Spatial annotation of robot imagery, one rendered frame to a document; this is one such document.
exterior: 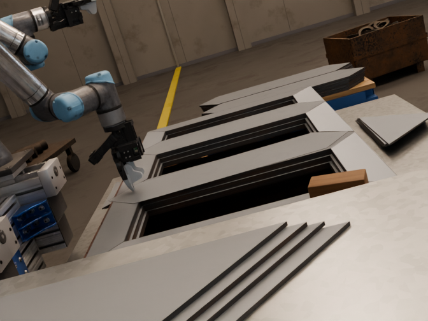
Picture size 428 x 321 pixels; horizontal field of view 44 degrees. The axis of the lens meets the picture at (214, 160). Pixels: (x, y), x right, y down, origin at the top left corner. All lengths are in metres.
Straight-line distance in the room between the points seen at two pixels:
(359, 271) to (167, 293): 0.20
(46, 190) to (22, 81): 0.39
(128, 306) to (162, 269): 0.07
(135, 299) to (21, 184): 1.21
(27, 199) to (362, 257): 1.34
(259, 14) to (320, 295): 11.63
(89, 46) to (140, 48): 1.12
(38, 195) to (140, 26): 10.47
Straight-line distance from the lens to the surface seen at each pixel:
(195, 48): 12.08
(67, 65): 12.47
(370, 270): 0.58
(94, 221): 2.08
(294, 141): 1.65
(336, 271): 0.58
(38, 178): 1.75
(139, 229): 1.44
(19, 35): 1.83
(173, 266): 0.64
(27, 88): 1.54
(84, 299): 0.65
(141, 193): 1.59
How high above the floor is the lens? 1.35
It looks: 17 degrees down
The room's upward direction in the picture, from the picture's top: 17 degrees counter-clockwise
